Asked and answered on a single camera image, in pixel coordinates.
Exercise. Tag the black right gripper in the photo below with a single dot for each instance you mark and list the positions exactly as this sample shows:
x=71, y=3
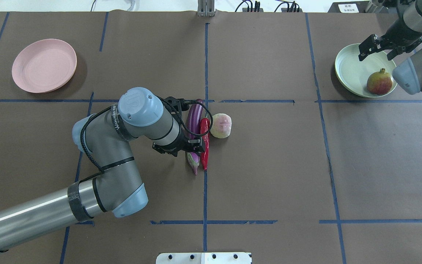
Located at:
x=395, y=36

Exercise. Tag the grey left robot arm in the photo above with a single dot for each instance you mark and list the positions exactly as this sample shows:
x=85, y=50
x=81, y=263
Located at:
x=117, y=187

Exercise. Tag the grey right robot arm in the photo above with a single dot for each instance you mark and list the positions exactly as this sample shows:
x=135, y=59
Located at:
x=409, y=73

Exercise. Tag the red chili pepper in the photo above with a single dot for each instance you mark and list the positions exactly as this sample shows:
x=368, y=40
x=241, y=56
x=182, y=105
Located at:
x=204, y=126

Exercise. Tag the aluminium frame post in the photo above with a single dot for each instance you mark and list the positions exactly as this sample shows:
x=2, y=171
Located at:
x=206, y=8

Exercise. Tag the light green plate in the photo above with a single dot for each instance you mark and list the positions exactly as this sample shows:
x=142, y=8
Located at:
x=353, y=73

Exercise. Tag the pale green pink peach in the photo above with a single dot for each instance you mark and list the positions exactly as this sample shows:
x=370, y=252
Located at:
x=222, y=125

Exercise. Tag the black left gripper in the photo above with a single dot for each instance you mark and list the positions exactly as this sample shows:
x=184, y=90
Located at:
x=184, y=143

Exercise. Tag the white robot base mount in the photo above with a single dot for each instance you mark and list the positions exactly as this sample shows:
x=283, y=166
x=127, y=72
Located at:
x=205, y=258

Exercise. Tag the purple eggplant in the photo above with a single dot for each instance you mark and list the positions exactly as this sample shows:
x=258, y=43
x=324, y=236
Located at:
x=193, y=124

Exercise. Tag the black power strip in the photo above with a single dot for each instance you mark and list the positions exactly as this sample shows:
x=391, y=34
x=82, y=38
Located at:
x=260, y=6

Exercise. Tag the pink plate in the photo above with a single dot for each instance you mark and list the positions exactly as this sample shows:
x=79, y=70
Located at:
x=44, y=66

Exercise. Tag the grey box with label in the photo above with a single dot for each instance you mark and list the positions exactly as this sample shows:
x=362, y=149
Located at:
x=349, y=7

